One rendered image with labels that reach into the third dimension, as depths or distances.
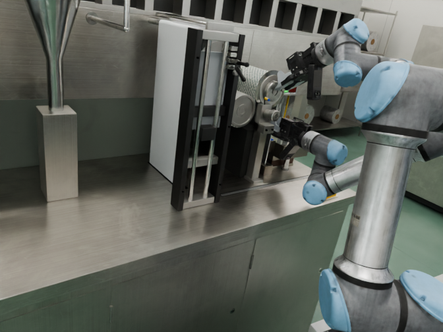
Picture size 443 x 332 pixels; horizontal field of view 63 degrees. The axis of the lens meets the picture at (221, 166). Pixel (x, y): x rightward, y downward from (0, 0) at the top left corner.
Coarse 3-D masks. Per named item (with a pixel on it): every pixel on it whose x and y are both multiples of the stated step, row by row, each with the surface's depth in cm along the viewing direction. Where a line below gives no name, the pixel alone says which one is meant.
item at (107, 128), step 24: (0, 120) 115; (24, 120) 119; (96, 120) 133; (120, 120) 139; (144, 120) 145; (0, 144) 118; (24, 144) 122; (96, 144) 137; (120, 144) 143; (144, 144) 150; (192, 144) 164; (0, 168) 121
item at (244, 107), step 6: (240, 96) 126; (246, 96) 127; (240, 102) 128; (246, 102) 129; (252, 102) 130; (234, 108) 127; (240, 108) 128; (246, 108) 130; (252, 108) 132; (234, 114) 128; (240, 114) 129; (246, 114) 131; (252, 114) 133; (234, 120) 129; (240, 120) 131; (246, 120) 133; (240, 126) 131
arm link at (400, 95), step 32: (384, 64) 65; (384, 96) 62; (416, 96) 62; (384, 128) 64; (416, 128) 63; (384, 160) 66; (384, 192) 66; (352, 224) 71; (384, 224) 67; (352, 256) 70; (384, 256) 69; (320, 288) 77; (352, 288) 69; (384, 288) 68; (352, 320) 69; (384, 320) 69
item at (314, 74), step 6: (312, 66) 116; (312, 72) 116; (318, 72) 117; (312, 78) 116; (318, 78) 118; (312, 84) 117; (318, 84) 118; (312, 90) 117; (318, 90) 118; (312, 96) 118; (318, 96) 119
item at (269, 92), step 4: (272, 80) 131; (268, 84) 130; (272, 84) 130; (276, 84) 131; (264, 88) 130; (268, 88) 129; (272, 88) 130; (264, 92) 131; (268, 92) 130; (272, 92) 131; (276, 92) 133; (280, 92) 134; (264, 96) 132; (268, 96) 131; (272, 96) 132; (276, 96) 133; (272, 100) 133
